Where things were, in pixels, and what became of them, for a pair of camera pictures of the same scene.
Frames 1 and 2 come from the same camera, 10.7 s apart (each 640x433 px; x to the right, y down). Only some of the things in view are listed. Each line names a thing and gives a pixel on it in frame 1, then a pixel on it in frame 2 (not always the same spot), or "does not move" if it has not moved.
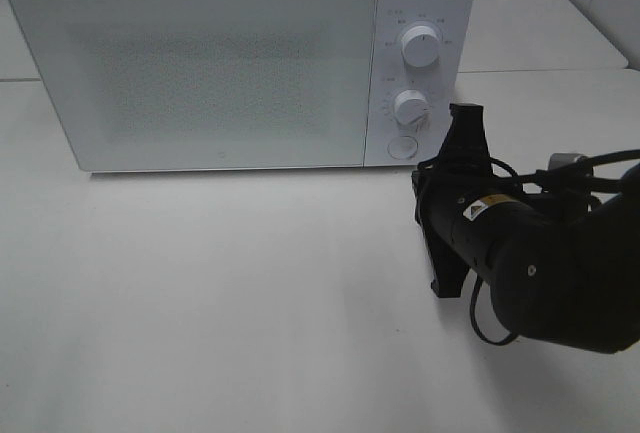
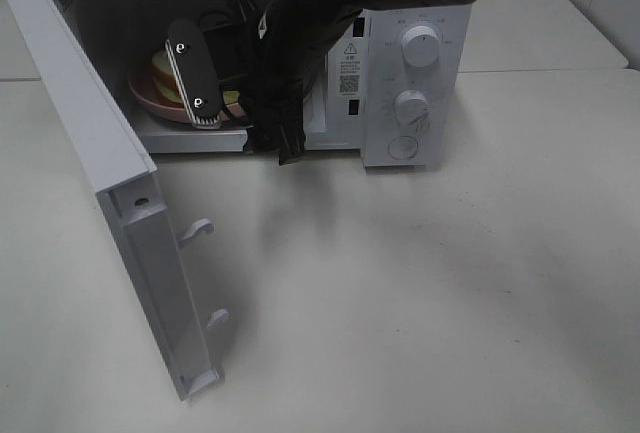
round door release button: [402, 147] does not move
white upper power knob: [421, 46] does not move
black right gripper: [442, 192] → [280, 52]
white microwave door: [209, 73] → [153, 251]
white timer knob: [411, 107] does not move
